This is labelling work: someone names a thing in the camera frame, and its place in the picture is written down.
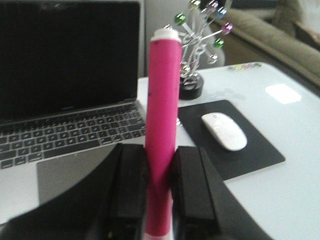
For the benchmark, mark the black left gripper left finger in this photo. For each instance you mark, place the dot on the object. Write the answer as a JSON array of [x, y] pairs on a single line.
[[127, 207]]

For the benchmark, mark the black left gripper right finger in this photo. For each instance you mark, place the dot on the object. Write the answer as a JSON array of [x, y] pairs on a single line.
[[193, 210]]

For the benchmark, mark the pink highlighter pen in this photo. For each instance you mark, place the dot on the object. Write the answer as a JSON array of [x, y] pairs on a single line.
[[165, 56]]

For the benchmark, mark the white computer mouse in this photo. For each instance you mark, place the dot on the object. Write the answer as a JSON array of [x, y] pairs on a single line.
[[225, 131]]

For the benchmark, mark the black mouse pad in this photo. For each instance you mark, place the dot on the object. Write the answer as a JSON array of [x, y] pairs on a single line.
[[258, 154]]

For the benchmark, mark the grey laptop with black screen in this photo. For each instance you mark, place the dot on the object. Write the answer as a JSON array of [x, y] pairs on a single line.
[[68, 82]]

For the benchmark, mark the ferris wheel desk ornament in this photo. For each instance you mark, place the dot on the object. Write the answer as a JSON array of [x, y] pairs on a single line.
[[197, 43]]

